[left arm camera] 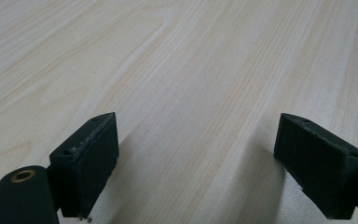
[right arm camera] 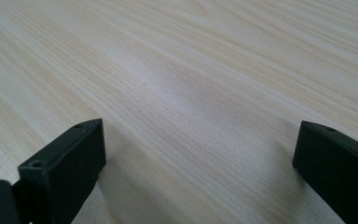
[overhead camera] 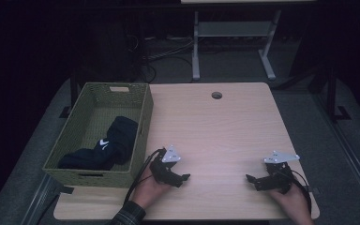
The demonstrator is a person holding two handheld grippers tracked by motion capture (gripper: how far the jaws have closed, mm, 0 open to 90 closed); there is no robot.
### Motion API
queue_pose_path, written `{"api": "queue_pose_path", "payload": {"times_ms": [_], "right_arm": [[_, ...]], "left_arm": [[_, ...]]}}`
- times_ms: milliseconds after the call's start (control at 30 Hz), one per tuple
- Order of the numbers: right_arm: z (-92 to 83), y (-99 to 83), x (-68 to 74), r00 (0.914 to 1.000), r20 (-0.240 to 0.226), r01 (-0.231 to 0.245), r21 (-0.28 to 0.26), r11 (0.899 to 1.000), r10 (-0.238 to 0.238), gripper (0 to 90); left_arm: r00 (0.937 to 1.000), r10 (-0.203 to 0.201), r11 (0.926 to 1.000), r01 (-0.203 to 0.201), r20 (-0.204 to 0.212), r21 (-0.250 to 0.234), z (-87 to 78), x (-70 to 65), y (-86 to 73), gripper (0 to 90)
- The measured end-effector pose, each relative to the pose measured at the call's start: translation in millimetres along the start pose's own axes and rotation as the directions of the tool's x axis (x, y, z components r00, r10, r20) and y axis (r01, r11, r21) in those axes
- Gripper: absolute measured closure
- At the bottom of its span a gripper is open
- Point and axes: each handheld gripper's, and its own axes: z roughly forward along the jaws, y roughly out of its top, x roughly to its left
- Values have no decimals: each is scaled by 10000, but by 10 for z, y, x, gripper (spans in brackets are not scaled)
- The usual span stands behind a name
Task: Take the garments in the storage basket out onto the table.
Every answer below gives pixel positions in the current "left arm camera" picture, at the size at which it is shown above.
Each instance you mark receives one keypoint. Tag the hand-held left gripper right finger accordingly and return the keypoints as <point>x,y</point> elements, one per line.
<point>320,168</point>

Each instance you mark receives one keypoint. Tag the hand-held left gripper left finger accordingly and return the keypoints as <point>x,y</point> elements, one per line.
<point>87,168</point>

